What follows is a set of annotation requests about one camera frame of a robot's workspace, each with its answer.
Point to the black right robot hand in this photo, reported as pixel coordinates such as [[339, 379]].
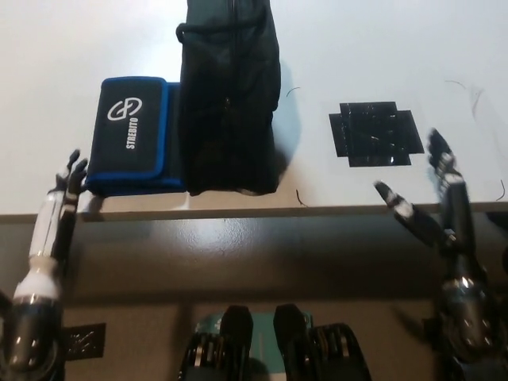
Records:
[[458, 222]]

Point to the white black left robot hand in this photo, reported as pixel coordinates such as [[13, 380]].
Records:
[[51, 226]]

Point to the black tape patch on table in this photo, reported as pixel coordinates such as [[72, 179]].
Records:
[[373, 135]]

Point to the black fabric lunch bag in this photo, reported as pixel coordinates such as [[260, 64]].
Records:
[[230, 119]]

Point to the black blue-trimmed Strebito notebook case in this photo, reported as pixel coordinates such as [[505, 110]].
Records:
[[131, 135]]

